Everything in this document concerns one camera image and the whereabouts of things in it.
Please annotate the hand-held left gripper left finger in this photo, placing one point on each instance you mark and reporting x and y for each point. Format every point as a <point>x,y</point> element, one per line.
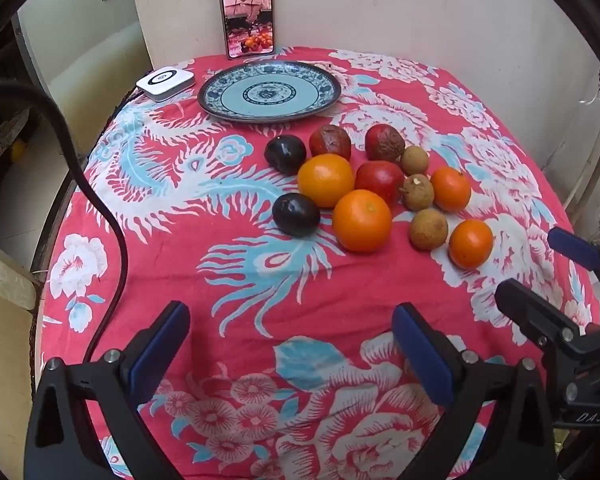
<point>160,350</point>

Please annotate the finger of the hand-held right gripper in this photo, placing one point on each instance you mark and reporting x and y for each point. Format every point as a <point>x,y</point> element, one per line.
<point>572,247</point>
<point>530,305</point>

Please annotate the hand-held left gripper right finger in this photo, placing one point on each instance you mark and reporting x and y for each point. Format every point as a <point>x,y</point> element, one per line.
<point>420,355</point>

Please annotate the small orange tangerine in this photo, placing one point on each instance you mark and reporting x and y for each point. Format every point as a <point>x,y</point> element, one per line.
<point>450,189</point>
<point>471,243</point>

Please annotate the large deep orange tangerine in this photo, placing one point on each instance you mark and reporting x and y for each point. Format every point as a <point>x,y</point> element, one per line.
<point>362,220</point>

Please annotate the brown longan with stem scar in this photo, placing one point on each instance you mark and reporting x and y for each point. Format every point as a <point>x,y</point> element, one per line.
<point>417,194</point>

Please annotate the smooth red jujube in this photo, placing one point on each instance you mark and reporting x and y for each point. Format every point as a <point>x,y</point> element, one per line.
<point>380,180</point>

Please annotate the dark purple plum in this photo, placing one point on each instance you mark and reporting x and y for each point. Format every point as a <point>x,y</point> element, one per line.
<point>296,215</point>
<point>285,155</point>

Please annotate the yellowish orange tangerine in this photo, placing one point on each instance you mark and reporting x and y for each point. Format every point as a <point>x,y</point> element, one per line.
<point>326,180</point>

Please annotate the bright red wrinkled jujube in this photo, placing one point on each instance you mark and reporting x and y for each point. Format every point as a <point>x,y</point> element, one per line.
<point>390,142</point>

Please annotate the brownish wrinkled jujube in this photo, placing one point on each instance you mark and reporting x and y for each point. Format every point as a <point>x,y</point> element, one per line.
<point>330,142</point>

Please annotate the blue patterned ceramic plate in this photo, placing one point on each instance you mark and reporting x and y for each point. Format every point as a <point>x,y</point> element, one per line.
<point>230,95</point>

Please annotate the red floral tablecloth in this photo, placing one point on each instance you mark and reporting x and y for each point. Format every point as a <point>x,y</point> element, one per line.
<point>180,260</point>

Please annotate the small yellow object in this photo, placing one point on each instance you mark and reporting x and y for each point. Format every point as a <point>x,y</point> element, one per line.
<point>17,151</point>

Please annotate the white square charger device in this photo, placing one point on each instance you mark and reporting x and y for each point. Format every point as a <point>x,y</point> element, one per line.
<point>165,82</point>

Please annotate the smartphone with lit screen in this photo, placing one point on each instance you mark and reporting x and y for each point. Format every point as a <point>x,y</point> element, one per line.
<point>247,10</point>

